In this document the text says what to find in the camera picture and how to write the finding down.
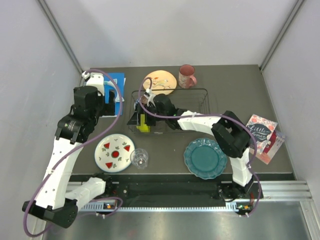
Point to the clear drinking glass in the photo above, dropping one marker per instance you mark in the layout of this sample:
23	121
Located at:
139	158

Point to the white slotted cable duct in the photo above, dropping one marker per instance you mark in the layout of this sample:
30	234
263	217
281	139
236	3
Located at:
109	206

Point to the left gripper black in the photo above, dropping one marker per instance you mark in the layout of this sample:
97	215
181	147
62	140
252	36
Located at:
108	108

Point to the teal cat ear headphones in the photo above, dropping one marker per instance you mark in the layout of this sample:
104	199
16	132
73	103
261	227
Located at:
113	85

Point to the peach bird plate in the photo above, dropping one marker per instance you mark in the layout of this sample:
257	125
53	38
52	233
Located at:
163	82

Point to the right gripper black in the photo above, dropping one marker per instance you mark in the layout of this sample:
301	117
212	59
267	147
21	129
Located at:
135	119

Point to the teal scalloped plate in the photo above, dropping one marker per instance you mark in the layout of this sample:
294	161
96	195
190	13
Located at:
204	158

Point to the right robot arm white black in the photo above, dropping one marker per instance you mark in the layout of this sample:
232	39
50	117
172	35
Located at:
231	135

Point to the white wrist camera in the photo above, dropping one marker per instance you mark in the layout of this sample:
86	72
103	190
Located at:
149	96
94	79

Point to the watermelon pattern plate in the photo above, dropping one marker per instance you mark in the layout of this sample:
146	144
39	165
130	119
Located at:
112	153

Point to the black wire dish rack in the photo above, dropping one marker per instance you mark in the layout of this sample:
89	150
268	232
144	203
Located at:
194	100

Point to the orange blue patterned bowl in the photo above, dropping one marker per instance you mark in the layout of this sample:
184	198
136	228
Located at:
142	101

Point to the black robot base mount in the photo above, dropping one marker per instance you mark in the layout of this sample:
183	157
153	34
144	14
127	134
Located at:
175	190

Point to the pink mug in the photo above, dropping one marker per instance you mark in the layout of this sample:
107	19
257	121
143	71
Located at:
186	78

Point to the lime green bowl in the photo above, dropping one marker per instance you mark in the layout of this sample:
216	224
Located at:
142	126

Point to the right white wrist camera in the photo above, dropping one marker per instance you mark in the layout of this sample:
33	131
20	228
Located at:
149	96

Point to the Little Women book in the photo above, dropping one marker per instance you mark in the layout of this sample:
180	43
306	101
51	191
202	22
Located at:
262	129

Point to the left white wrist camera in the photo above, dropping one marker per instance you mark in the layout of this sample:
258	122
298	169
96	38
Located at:
94	79

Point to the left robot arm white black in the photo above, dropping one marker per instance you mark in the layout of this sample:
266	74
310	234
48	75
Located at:
51	202

